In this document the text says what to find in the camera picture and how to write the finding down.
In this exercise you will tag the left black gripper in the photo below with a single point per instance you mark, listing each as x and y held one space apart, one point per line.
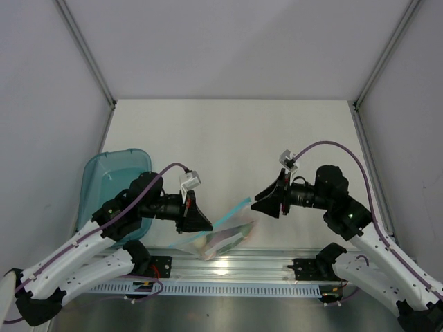
190 218

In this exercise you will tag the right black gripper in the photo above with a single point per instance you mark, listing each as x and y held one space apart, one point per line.
268 201

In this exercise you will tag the clear zip top bag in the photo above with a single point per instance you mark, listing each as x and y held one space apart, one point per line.
229 232

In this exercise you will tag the white toy egg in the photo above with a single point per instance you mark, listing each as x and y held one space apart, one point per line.
200 243

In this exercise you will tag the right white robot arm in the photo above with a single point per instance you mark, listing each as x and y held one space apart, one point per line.
390 276

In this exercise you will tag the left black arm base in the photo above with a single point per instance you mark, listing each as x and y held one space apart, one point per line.
159 267

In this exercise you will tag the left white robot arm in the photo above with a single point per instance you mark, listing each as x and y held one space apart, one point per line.
116 219

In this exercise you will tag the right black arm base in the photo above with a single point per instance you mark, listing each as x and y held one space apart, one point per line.
313 270

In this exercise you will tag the teal plastic tray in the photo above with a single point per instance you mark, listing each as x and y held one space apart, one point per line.
105 176

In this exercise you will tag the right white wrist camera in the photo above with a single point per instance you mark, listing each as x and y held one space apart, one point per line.
287 160

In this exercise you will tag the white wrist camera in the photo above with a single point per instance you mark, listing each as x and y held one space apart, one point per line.
188 181
287 160

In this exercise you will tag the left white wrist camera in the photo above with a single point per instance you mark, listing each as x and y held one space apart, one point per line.
188 181

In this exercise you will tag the aluminium mounting rail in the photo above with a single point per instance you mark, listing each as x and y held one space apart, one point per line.
228 266

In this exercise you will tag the white slotted cable duct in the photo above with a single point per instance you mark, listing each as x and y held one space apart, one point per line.
217 289

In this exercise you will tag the right aluminium frame post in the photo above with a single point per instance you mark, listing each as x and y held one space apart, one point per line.
388 50

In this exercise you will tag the aluminium frame post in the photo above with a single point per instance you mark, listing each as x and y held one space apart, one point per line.
84 50
388 50

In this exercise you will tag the left aluminium frame post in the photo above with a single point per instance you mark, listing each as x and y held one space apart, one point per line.
84 50

